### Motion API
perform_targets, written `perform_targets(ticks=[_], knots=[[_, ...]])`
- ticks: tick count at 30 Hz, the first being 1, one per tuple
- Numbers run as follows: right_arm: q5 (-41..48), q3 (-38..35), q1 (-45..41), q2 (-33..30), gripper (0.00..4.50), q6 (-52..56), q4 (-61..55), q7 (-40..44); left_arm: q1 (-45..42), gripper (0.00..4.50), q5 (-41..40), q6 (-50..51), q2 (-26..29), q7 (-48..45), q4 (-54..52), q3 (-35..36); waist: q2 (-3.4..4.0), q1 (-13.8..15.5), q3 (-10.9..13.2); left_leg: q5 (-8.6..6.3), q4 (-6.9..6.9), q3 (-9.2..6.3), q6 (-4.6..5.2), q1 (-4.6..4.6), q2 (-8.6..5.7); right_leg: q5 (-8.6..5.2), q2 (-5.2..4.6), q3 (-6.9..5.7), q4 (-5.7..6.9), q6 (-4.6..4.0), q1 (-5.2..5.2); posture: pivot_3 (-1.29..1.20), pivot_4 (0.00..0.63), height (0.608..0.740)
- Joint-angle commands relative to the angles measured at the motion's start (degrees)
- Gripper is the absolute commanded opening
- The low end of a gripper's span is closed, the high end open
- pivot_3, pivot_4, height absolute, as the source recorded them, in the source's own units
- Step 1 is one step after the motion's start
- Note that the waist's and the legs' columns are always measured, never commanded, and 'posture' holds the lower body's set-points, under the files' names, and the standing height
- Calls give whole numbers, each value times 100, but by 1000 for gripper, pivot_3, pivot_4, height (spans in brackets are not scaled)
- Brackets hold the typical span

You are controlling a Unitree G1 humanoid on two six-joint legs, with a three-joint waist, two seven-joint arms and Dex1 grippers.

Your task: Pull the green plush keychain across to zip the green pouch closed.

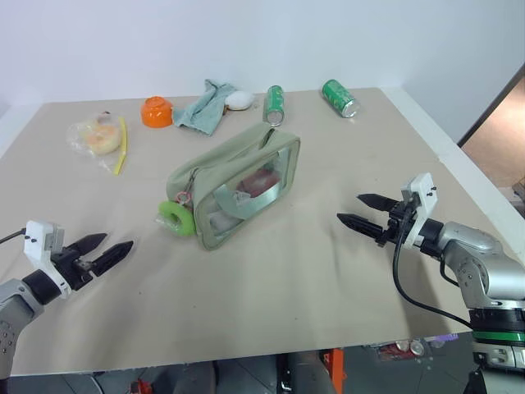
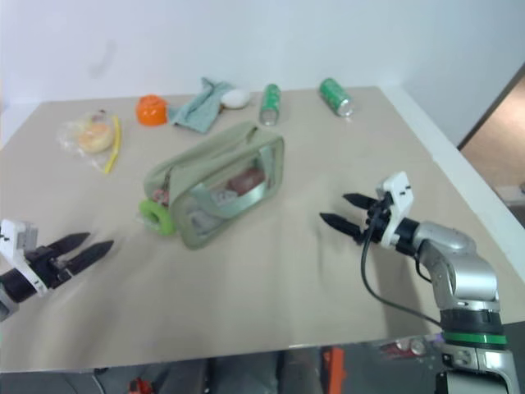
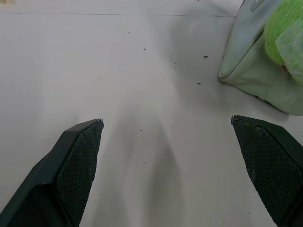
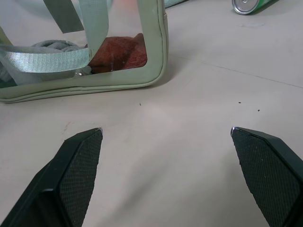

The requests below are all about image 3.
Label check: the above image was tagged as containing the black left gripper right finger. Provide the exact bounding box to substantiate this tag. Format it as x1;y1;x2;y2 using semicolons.
231;115;303;227

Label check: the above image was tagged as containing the bright green fuzzy item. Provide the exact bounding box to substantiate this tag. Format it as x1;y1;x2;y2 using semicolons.
263;0;303;84

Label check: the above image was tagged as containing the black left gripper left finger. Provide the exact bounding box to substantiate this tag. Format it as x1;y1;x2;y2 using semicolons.
0;118;104;227

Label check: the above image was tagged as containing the pale green pouch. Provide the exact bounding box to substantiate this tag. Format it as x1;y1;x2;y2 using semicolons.
218;0;303;116

